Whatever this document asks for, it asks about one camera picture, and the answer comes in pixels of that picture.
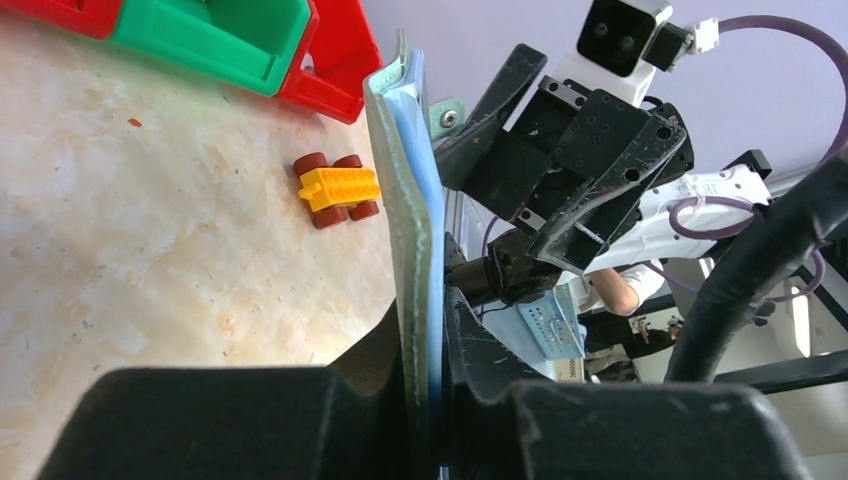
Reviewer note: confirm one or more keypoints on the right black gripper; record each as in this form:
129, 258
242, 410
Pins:
580, 160

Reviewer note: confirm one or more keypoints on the person in white shirt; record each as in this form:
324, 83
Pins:
621, 294

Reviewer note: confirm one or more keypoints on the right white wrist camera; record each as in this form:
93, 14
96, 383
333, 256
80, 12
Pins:
620, 48

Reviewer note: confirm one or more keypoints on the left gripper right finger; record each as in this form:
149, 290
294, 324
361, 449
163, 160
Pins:
503, 420

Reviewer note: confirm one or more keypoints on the green card holder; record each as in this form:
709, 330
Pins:
398, 120

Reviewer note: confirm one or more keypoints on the yellow toy car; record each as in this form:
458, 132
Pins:
338, 192

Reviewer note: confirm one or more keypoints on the far red bin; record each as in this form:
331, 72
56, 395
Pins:
96, 19

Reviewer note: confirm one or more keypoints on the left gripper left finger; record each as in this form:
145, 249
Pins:
342, 421

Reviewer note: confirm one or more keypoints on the green bin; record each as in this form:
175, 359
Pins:
246, 43

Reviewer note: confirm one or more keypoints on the near red bin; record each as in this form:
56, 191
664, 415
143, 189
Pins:
336, 53

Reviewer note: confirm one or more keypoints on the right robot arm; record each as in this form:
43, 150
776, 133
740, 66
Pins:
693, 217

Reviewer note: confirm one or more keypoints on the red bin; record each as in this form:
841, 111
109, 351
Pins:
336, 53
96, 19

